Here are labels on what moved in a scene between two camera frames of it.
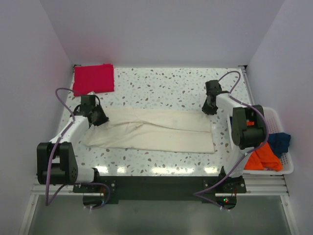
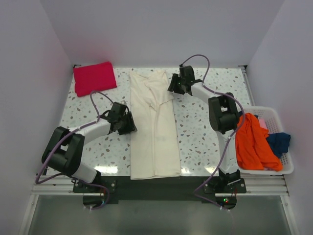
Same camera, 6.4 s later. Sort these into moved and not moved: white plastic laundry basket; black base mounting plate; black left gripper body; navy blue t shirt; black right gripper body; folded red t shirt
Moved: black right gripper body; black left gripper body
Not moved: navy blue t shirt; folded red t shirt; black base mounting plate; white plastic laundry basket
